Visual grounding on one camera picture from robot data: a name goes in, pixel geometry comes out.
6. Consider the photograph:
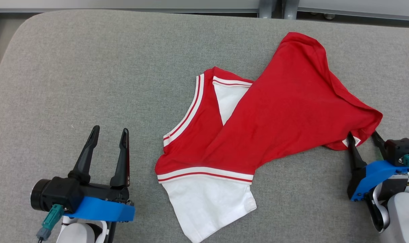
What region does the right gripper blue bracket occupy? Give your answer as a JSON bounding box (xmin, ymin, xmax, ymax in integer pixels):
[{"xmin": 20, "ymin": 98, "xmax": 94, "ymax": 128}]
[{"xmin": 347, "ymin": 131, "xmax": 409, "ymax": 202}]

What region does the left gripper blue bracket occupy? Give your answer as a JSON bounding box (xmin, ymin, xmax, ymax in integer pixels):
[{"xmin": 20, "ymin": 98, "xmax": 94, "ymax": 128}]
[{"xmin": 64, "ymin": 126, "xmax": 136, "ymax": 222}]

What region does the red and white shirt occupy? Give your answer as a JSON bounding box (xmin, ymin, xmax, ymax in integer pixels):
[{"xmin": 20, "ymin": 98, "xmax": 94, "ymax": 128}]
[{"xmin": 155, "ymin": 32, "xmax": 383, "ymax": 243}]

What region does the teal left cable connector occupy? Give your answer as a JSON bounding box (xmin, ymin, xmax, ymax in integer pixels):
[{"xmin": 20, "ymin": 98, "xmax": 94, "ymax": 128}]
[{"xmin": 36, "ymin": 204, "xmax": 65, "ymax": 243}]

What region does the grey metal wall rail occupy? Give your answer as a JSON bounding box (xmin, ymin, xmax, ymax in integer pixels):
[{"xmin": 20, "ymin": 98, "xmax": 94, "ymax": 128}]
[{"xmin": 297, "ymin": 7, "xmax": 409, "ymax": 22}]

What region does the grey rounded post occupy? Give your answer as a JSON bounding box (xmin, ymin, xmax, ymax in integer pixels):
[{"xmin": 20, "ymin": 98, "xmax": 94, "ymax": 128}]
[
  {"xmin": 282, "ymin": 0, "xmax": 301, "ymax": 20},
  {"xmin": 258, "ymin": 0, "xmax": 277, "ymax": 19}
]

